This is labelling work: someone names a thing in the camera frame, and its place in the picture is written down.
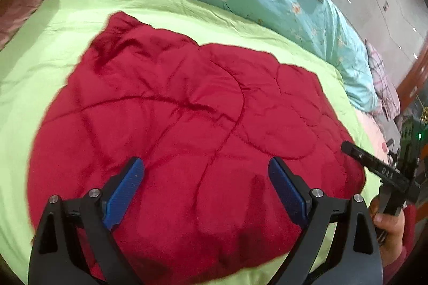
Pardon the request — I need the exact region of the red puffer jacket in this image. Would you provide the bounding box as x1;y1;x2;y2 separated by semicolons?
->
27;11;366;285

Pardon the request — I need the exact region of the lime green bed sheet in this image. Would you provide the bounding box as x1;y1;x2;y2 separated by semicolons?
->
0;0;382;285

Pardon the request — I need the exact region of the pale pink bed sheet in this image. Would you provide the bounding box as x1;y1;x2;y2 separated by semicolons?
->
354;109;392;165

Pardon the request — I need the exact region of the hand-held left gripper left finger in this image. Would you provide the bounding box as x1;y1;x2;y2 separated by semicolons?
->
28;156;145;285

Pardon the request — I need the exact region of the person's right hand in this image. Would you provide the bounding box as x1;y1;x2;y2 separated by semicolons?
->
369;196;407;267

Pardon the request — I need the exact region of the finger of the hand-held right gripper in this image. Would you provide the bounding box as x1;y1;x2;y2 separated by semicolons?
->
341;141;397;184

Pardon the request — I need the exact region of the brown wooden furniture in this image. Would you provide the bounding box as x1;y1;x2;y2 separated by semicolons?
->
396;48;428;105

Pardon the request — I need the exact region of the person's right forearm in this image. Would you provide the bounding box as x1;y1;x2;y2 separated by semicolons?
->
383;205;428;285

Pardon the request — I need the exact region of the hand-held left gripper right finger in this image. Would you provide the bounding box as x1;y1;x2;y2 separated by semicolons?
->
267;156;383;285

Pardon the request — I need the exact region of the pink plaid cloth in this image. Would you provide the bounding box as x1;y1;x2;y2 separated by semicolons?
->
364;39;402;122

